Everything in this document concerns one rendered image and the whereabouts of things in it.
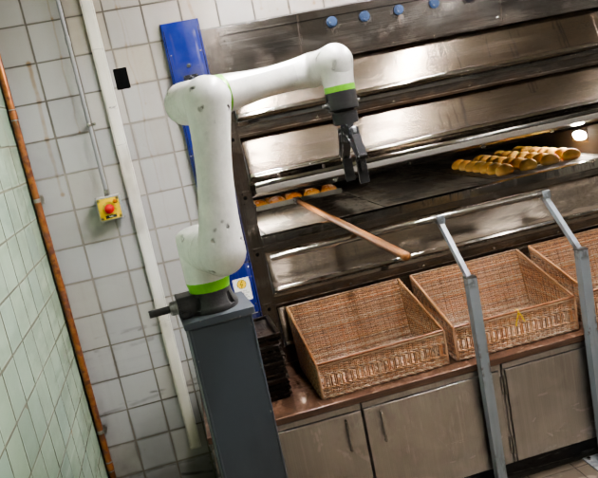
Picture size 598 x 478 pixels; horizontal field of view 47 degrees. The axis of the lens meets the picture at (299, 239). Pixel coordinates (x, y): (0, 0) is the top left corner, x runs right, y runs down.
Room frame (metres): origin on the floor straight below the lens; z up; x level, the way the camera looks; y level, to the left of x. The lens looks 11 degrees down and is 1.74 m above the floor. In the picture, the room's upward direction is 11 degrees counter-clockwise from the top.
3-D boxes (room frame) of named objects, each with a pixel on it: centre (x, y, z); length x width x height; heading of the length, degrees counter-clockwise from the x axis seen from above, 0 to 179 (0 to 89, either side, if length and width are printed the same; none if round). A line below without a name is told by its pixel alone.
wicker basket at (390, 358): (2.84, -0.19, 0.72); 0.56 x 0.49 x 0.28; 101
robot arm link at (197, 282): (1.97, 0.28, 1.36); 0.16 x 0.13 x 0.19; 27
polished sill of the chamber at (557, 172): (3.22, -0.72, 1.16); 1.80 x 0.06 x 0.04; 99
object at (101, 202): (2.91, 0.75, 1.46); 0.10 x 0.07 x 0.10; 99
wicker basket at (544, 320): (2.94, -0.78, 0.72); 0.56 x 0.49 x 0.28; 98
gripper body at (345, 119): (2.08, -0.21, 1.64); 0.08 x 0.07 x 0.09; 11
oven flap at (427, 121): (3.20, -0.72, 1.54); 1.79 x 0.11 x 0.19; 99
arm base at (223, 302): (1.97, 0.34, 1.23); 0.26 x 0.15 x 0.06; 103
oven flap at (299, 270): (3.20, -0.72, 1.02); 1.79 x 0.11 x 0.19; 99
